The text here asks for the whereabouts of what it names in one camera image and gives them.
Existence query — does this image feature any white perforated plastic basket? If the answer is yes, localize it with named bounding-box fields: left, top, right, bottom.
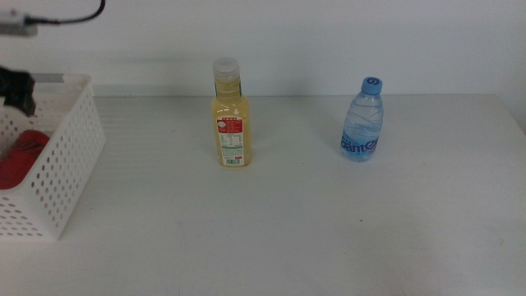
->
left=0, top=72, right=108, bottom=242

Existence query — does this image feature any red cola can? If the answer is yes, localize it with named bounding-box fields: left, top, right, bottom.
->
left=0, top=129, right=52, bottom=192

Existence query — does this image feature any yellow juice bottle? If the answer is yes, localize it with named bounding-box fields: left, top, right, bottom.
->
left=210, top=57, right=252, bottom=168

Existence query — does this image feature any thick black braided cable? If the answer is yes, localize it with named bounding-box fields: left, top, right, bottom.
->
left=23, top=0, right=107, bottom=26

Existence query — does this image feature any clear water bottle blue cap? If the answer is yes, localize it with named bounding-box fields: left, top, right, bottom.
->
left=339, top=76, right=385, bottom=163

